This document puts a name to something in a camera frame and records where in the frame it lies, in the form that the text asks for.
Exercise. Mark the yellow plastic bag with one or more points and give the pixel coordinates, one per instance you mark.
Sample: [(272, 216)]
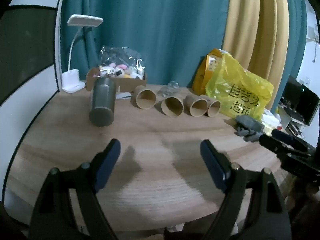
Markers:
[(237, 87)]

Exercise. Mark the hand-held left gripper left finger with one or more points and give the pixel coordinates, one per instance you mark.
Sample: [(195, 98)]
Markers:
[(107, 166)]

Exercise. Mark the grey work glove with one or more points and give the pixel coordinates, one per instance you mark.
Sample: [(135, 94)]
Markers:
[(248, 127)]

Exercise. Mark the teal curtain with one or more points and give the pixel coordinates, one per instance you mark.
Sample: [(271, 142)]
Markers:
[(155, 30), (297, 45)]

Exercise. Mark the brown cardboard box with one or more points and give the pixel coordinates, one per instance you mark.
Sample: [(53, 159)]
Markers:
[(130, 83)]

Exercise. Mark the white paper slip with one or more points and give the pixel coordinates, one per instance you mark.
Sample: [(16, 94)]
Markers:
[(123, 95)]

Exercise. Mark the orange snack package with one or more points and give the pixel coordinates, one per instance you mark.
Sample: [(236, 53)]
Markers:
[(203, 70)]

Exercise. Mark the yellow curtain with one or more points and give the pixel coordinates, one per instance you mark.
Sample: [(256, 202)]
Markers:
[(257, 35)]

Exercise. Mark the black monitor screen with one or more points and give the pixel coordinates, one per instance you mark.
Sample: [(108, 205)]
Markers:
[(301, 102)]

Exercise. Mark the clear bag of small toys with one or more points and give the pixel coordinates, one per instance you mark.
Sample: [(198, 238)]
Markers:
[(117, 57)]

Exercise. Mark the white desk lamp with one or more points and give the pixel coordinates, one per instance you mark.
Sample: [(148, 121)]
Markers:
[(71, 80)]

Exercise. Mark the crumpled clear plastic wrap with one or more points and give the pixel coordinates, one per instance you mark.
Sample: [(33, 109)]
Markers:
[(168, 88)]

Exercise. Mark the grey metal tumbler cup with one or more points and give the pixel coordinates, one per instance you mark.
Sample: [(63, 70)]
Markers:
[(102, 100)]

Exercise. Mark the brown paper cup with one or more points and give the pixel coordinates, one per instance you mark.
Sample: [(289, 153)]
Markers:
[(213, 108), (172, 107), (145, 98), (197, 107)]

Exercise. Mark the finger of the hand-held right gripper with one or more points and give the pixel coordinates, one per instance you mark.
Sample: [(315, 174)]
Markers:
[(270, 142), (287, 138)]

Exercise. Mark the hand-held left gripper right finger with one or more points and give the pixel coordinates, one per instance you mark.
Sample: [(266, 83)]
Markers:
[(214, 167)]

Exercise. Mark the white black-edged panel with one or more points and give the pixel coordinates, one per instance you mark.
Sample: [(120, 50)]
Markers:
[(27, 55)]

